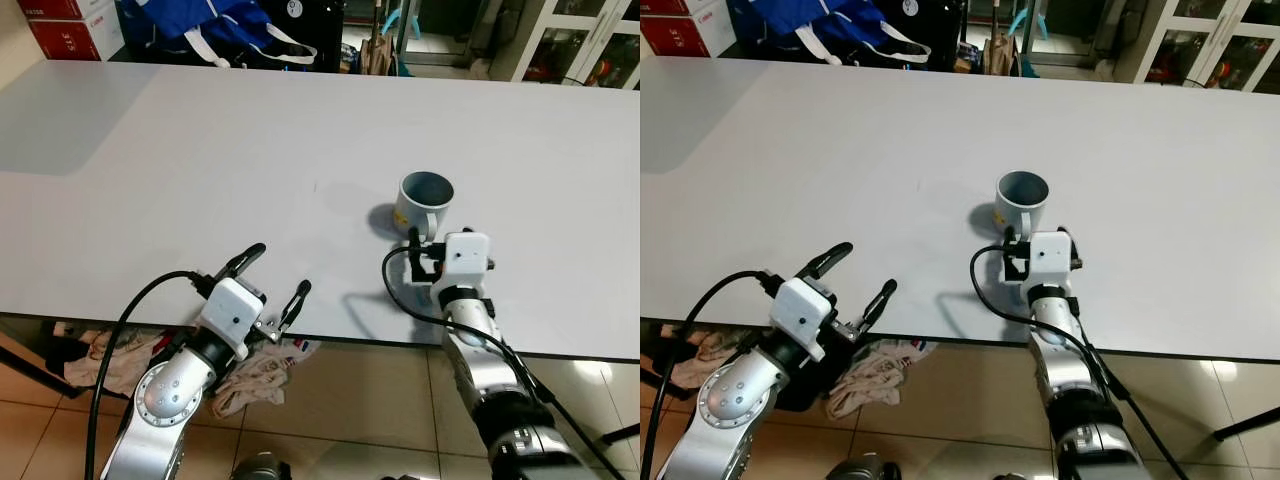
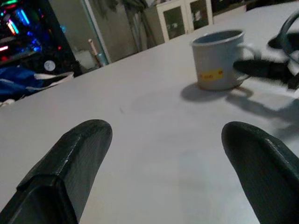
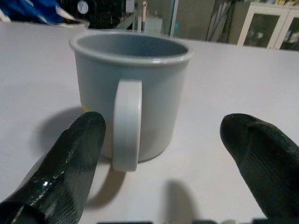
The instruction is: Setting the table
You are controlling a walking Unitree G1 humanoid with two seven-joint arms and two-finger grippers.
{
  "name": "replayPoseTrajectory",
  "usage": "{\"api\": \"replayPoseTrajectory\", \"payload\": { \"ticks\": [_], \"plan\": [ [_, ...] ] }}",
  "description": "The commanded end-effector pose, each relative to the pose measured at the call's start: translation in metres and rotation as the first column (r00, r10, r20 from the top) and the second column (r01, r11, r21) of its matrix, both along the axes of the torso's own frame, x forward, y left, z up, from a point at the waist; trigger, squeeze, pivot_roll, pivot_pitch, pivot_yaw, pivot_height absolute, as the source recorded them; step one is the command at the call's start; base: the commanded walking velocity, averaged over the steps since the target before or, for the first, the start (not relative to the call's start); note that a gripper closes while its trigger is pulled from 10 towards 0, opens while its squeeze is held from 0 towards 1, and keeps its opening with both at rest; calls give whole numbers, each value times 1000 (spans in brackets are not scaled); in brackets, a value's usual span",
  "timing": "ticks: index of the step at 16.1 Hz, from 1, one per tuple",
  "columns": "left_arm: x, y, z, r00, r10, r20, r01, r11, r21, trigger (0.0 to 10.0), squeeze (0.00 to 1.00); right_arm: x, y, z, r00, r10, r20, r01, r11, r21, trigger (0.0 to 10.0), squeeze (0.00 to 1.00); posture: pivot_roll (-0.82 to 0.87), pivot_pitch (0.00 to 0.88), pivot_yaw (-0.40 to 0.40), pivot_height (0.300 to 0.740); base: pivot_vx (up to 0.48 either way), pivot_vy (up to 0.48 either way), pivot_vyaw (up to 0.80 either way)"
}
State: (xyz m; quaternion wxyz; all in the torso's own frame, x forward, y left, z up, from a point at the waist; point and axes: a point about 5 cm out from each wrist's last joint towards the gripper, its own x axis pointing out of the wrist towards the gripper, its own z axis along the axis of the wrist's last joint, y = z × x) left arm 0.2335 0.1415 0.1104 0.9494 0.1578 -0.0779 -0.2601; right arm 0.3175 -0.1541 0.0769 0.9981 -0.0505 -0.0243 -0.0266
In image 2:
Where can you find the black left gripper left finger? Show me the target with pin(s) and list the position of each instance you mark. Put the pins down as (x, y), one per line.
(70, 163)

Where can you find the white glass-door cabinet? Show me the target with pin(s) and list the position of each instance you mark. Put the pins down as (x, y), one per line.
(187, 16)

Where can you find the white pole with pink tip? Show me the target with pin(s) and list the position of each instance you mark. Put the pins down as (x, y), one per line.
(93, 50)

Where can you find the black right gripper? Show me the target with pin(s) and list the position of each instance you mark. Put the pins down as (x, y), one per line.
(294, 77)

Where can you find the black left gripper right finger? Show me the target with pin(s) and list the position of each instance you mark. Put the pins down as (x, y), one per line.
(264, 168)

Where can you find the black computer case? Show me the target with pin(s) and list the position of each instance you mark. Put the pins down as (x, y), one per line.
(23, 35)

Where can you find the white enamel mug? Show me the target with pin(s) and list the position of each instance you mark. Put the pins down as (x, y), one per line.
(210, 58)

